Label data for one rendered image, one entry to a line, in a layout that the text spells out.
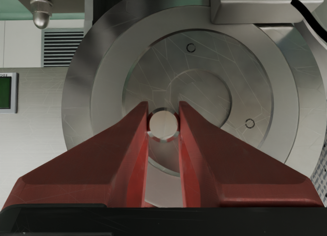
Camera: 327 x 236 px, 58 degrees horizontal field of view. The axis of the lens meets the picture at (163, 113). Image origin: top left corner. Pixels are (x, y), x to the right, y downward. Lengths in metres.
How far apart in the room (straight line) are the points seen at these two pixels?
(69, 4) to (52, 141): 0.24
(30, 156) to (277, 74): 0.44
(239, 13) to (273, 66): 0.04
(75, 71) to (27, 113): 0.38
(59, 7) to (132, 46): 0.42
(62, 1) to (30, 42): 2.70
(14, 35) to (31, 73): 2.80
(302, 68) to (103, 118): 0.11
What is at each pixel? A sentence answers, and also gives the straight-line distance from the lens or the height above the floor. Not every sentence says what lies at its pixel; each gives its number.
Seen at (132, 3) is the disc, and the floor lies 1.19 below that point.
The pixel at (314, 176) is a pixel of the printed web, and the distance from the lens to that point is 0.43.
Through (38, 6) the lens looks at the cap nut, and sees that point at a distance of 0.56.
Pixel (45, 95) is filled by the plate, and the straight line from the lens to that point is 0.54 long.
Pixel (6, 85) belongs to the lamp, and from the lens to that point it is 0.56.
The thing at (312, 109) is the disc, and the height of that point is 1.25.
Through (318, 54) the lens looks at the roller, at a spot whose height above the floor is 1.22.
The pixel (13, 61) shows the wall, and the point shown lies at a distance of 3.28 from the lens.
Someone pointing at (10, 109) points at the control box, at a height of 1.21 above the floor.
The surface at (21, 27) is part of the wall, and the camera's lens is 3.35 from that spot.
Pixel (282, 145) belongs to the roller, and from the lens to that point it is 0.17.
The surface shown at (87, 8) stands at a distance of 0.19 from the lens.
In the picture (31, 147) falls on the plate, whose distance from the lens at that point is 0.54.
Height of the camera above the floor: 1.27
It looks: 5 degrees down
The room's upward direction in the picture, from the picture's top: 179 degrees clockwise
